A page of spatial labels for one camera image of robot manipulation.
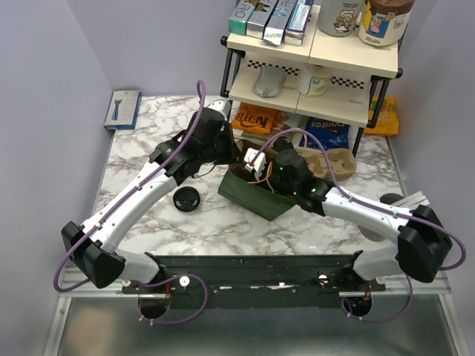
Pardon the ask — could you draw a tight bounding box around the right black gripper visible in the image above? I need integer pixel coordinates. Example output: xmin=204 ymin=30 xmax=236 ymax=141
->
xmin=243 ymin=164 xmax=298 ymax=197

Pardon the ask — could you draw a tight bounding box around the brown paper bag green side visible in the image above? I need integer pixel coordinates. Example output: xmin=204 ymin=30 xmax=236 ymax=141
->
xmin=217 ymin=140 xmax=295 ymax=221

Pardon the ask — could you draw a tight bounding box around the black plastic lid stack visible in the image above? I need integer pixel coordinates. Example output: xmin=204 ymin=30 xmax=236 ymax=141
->
xmin=172 ymin=186 xmax=201 ymax=212

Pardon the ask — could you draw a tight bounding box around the single black plastic lid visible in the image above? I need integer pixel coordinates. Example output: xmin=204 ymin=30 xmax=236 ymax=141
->
xmin=272 ymin=136 xmax=294 ymax=153

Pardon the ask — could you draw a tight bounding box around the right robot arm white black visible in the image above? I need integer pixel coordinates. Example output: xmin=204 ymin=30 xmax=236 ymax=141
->
xmin=270 ymin=149 xmax=453 ymax=291

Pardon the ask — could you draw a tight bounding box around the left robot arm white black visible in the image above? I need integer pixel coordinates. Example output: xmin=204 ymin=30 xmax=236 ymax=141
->
xmin=61 ymin=108 xmax=238 ymax=293

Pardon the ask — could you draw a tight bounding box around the orange kettle chips bag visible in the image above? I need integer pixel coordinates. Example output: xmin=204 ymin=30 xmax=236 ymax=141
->
xmin=232 ymin=103 xmax=278 ymax=135

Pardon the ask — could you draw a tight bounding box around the rear brown pulp cup carrier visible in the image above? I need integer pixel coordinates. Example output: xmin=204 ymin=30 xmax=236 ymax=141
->
xmin=301 ymin=148 xmax=357 ymax=181

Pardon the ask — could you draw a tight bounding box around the blue doritos chips bag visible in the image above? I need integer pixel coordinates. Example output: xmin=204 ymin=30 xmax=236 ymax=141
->
xmin=304 ymin=117 xmax=350 ymax=150

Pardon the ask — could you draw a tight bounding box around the blue razor package box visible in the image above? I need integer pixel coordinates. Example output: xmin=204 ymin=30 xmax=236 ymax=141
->
xmin=104 ymin=90 xmax=142 ymax=131

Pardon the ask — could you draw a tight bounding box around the white paper roll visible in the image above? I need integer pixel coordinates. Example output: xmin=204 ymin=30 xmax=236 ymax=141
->
xmin=296 ymin=64 xmax=333 ymax=98

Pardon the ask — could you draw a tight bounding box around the cream black tiered shelf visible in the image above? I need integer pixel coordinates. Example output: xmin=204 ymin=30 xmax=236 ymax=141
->
xmin=220 ymin=5 xmax=402 ymax=152

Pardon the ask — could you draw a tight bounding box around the yellow snack bag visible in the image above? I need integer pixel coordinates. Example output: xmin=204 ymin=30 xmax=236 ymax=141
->
xmin=364 ymin=96 xmax=399 ymax=136

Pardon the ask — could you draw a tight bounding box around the teal toothpaste box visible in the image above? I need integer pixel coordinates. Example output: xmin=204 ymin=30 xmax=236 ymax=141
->
xmin=228 ymin=0 xmax=259 ymax=36

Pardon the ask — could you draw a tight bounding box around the grey cup with straws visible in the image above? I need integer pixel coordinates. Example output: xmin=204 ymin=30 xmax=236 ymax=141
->
xmin=358 ymin=191 xmax=430 ymax=243

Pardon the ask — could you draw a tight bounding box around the silver blue toothpaste box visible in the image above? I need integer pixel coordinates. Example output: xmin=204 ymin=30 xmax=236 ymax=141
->
xmin=263 ymin=0 xmax=297 ymax=46

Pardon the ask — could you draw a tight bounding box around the white blue toothpaste box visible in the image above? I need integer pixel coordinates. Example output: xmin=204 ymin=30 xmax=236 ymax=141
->
xmin=284 ymin=0 xmax=314 ymax=46

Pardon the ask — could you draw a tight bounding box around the grey cartoon mug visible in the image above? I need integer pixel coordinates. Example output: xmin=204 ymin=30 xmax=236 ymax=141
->
xmin=317 ymin=0 xmax=364 ymax=37

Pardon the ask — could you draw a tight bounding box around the white cartoon canister brown lid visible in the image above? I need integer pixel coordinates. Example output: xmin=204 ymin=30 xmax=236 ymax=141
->
xmin=358 ymin=0 xmax=415 ymax=47

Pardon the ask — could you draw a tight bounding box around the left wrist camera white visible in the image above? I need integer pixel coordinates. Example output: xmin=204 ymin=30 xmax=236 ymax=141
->
xmin=206 ymin=98 xmax=232 ymax=116

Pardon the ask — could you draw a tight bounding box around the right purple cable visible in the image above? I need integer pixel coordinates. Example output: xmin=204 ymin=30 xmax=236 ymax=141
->
xmin=248 ymin=128 xmax=468 ymax=323

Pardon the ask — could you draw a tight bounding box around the purple cable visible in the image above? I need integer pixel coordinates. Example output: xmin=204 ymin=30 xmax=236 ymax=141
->
xmin=53 ymin=79 xmax=207 ymax=294
xmin=248 ymin=128 xmax=468 ymax=323

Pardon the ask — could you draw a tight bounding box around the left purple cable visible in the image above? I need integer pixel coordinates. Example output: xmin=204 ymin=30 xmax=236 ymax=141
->
xmin=53 ymin=79 xmax=207 ymax=294

